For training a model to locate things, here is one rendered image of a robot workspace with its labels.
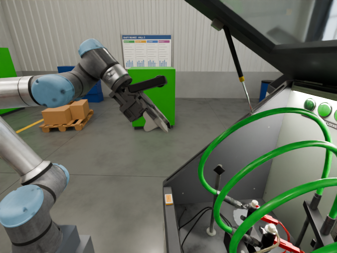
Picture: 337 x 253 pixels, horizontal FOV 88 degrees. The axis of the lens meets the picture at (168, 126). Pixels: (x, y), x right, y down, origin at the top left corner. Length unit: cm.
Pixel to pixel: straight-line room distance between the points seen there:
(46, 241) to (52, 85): 55
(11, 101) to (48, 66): 788
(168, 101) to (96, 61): 326
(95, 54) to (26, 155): 45
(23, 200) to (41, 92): 38
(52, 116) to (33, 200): 386
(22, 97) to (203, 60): 662
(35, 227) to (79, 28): 731
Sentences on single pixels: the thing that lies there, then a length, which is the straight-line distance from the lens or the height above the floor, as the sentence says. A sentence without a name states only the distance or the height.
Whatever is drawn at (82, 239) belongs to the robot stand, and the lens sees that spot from 99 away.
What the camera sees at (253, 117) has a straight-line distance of 46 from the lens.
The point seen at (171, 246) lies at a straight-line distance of 72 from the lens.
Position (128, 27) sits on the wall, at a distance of 716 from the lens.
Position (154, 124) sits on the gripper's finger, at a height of 136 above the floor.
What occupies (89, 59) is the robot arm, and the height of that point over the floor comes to 154.
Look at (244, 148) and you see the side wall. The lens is 90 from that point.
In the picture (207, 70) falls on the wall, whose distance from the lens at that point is 699.
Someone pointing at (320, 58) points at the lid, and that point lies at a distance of 65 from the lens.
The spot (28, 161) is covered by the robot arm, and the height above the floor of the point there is 119.
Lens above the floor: 155
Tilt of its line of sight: 22 degrees down
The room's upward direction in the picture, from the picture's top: straight up
